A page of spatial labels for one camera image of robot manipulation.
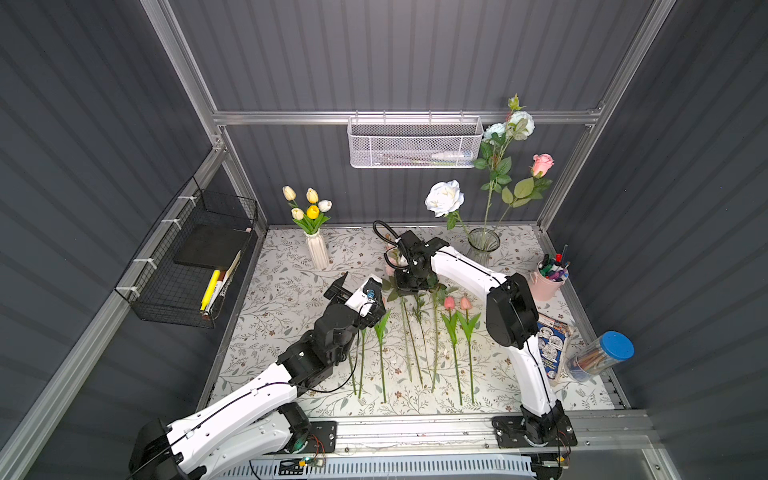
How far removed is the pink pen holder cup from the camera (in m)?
0.94

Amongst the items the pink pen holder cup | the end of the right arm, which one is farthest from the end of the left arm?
the pink pen holder cup

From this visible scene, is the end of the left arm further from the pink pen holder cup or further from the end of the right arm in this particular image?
the pink pen holder cup
